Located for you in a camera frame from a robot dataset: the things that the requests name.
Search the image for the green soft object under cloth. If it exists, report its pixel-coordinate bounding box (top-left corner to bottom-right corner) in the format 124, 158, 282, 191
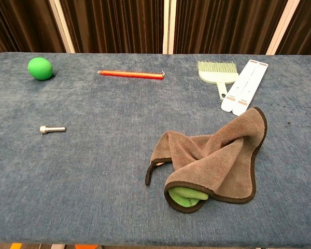
167, 187, 209, 208

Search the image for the blue fabric table cover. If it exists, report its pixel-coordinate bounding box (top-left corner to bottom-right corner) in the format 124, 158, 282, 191
0, 51, 311, 247

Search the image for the white folding stand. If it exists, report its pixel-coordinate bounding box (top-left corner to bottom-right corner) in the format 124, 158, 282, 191
220, 59, 269, 117

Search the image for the green foam ball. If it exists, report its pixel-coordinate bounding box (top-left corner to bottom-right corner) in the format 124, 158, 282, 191
27, 57, 54, 81

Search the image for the brown microfibre cloth black trim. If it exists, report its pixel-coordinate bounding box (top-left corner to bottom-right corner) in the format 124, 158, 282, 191
145, 106, 268, 214

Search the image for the red stick with metal hook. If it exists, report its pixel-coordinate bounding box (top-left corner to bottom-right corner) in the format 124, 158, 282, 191
97, 70, 165, 80

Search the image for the dark brown curtain panel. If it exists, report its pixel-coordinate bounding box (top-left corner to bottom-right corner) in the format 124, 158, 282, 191
0, 0, 67, 60
173, 0, 288, 55
59, 0, 165, 54
274, 0, 311, 57

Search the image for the silver metal bolt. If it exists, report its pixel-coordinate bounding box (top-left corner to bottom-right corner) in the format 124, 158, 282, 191
39, 125, 67, 135

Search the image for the pale green hand brush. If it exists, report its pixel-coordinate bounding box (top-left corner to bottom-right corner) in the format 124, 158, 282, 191
197, 61, 239, 101

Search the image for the white frame post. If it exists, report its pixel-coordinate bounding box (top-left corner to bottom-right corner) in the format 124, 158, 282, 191
48, 0, 76, 54
162, 0, 177, 54
265, 0, 301, 56

